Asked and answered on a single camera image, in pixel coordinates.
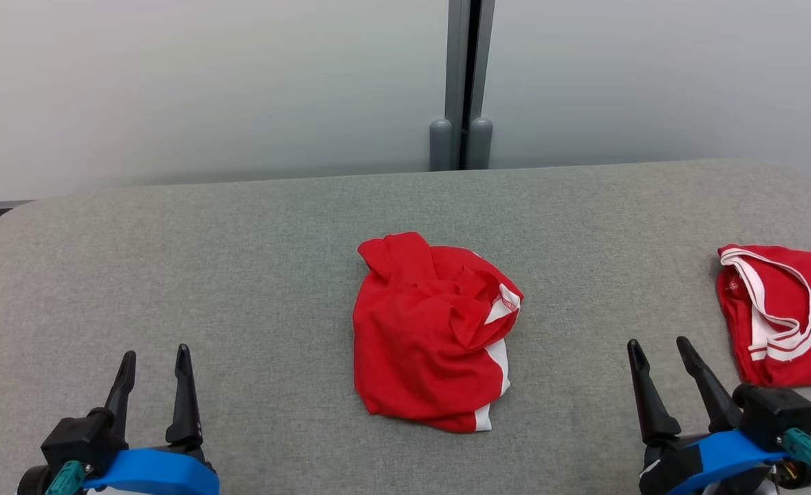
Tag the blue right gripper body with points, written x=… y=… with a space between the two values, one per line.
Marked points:
x=708 y=460

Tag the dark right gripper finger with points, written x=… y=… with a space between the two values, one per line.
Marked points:
x=711 y=392
x=653 y=399

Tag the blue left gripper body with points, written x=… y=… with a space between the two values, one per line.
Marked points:
x=157 y=474

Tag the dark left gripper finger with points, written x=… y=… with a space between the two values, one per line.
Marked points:
x=123 y=392
x=185 y=405

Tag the red shirt with striped collar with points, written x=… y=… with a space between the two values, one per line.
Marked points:
x=790 y=316

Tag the red shirt with white panels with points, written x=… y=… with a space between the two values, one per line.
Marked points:
x=419 y=344

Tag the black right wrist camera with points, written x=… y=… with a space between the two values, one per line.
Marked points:
x=773 y=412

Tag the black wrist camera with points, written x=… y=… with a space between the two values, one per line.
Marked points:
x=773 y=412
x=78 y=440

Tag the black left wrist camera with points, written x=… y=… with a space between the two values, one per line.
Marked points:
x=78 y=440

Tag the teal left camera connector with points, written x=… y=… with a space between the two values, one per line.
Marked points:
x=67 y=478

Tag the grey rounded post foot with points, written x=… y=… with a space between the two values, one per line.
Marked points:
x=481 y=144
x=440 y=146

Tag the grey metal partition frame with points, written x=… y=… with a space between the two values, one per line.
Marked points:
x=461 y=62

